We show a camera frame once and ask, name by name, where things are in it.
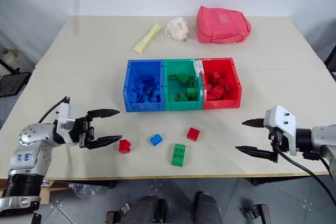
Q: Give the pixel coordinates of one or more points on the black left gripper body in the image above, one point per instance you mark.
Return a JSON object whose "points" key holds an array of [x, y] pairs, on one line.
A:
{"points": [[84, 129]]}

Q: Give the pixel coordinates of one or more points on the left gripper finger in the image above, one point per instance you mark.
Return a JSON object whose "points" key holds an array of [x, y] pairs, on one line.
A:
{"points": [[105, 142], [105, 112]]}

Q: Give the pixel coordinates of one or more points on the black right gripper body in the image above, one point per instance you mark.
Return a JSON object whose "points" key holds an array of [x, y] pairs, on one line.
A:
{"points": [[279, 140]]}

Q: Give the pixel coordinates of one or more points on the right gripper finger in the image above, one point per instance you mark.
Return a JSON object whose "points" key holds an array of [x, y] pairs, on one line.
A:
{"points": [[254, 123], [258, 152]]}

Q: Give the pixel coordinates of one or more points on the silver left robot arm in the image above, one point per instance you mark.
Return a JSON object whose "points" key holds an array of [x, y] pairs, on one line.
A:
{"points": [[31, 140]]}

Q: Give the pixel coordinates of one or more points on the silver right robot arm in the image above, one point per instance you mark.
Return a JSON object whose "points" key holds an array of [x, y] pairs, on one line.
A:
{"points": [[319, 138]]}

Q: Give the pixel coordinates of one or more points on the red stepped toy block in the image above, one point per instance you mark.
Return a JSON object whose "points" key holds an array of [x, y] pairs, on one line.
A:
{"points": [[124, 146]]}

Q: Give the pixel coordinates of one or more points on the blue plastic bin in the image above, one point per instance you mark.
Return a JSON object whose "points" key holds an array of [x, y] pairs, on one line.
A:
{"points": [[130, 103]]}

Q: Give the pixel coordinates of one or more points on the blue toy block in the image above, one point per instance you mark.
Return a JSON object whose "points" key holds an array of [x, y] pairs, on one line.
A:
{"points": [[157, 98], [137, 89], [156, 140], [148, 92]]}

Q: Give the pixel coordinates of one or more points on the red plastic bin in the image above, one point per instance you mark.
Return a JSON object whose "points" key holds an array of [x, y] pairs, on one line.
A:
{"points": [[235, 82]]}

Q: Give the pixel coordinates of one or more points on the clear plastic bag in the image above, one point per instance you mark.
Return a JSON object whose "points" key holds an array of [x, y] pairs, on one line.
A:
{"points": [[82, 189]]}

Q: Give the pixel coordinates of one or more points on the red square toy block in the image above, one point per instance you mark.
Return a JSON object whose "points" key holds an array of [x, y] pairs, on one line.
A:
{"points": [[193, 133]]}

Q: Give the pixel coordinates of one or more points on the green plastic bin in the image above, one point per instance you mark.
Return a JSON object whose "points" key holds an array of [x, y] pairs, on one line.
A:
{"points": [[168, 87]]}

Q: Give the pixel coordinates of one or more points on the long green toy block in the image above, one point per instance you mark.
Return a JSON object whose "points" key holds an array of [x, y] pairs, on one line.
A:
{"points": [[178, 155]]}

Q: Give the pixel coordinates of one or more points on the dark rounded shape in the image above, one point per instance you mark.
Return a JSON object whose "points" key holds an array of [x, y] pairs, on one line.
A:
{"points": [[208, 208], [148, 209]]}

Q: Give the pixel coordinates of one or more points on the pale yellow tube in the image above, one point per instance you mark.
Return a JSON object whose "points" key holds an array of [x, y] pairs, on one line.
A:
{"points": [[147, 39]]}

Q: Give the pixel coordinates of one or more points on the black mesh crate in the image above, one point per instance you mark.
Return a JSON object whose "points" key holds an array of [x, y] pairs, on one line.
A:
{"points": [[13, 83]]}

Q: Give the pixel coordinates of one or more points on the dark chair edge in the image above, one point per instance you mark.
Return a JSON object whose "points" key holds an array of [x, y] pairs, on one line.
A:
{"points": [[331, 60]]}

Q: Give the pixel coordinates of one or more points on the pink fabric pouch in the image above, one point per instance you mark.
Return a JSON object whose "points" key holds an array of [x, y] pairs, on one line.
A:
{"points": [[223, 24]]}

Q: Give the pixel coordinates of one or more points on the white round container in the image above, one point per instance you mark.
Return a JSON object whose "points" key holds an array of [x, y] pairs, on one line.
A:
{"points": [[9, 56]]}

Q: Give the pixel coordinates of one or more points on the white mesh bath sponge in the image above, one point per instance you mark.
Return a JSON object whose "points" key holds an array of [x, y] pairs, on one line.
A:
{"points": [[178, 30]]}

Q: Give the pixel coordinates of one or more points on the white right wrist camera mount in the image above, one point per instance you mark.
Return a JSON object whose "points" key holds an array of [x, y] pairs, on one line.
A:
{"points": [[282, 124]]}

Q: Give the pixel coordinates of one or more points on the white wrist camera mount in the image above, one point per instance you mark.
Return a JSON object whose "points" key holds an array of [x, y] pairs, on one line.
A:
{"points": [[65, 119], [282, 124]]}

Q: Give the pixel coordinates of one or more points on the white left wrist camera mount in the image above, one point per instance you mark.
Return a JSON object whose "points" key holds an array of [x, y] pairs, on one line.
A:
{"points": [[65, 119]]}

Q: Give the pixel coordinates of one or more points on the wooden table frame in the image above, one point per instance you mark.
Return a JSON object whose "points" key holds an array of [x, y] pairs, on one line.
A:
{"points": [[78, 183]]}

